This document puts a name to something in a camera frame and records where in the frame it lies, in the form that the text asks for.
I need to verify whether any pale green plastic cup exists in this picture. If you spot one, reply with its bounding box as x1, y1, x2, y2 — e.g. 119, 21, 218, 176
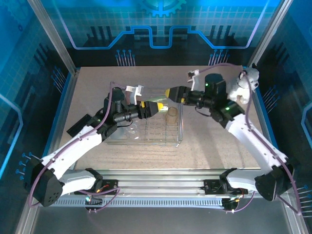
146, 94, 170, 113

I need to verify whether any smooth clear plastic cup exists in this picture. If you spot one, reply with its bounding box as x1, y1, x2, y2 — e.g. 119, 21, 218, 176
126, 121, 141, 135

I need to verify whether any chrome wire dish rack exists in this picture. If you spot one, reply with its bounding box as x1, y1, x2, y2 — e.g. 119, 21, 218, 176
105, 88, 185, 148

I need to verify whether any white plush toy dog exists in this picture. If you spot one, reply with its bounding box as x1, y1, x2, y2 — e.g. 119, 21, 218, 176
228, 63, 259, 105

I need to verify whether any small controller board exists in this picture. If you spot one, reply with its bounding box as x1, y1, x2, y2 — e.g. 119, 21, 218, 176
85, 196, 103, 206
223, 197, 238, 212

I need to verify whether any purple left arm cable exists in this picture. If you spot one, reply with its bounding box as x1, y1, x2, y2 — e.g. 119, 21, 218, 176
28, 81, 122, 213

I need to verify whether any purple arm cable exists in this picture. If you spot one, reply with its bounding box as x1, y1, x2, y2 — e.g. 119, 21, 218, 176
198, 62, 303, 216
28, 81, 122, 213

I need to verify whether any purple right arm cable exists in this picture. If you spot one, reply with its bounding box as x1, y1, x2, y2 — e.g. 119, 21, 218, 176
198, 62, 303, 216

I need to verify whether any aluminium frame rail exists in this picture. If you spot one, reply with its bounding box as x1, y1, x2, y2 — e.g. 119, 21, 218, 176
29, 168, 297, 208

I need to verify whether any aluminium frame post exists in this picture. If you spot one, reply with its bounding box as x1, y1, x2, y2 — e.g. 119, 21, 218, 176
26, 0, 78, 74
247, 0, 293, 67

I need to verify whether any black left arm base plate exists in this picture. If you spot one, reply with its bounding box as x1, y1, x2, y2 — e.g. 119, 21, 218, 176
74, 179, 119, 195

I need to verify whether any slotted grey cable duct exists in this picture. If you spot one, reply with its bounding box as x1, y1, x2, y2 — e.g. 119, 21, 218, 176
56, 197, 225, 208

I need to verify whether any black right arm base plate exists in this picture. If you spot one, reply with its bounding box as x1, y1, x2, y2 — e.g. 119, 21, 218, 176
203, 179, 248, 195

